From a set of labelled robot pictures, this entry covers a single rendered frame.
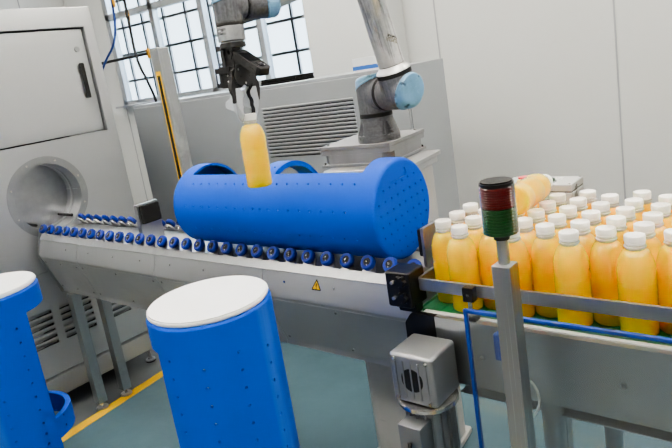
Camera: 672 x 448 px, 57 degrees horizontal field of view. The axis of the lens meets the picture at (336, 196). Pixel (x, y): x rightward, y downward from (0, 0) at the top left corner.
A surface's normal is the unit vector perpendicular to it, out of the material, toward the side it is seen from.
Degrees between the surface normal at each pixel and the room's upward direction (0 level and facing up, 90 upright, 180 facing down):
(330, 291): 70
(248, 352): 90
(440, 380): 90
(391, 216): 90
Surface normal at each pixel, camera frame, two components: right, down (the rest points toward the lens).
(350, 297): -0.64, -0.08
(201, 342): 0.02, 0.21
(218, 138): -0.52, 0.26
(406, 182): 0.77, 0.01
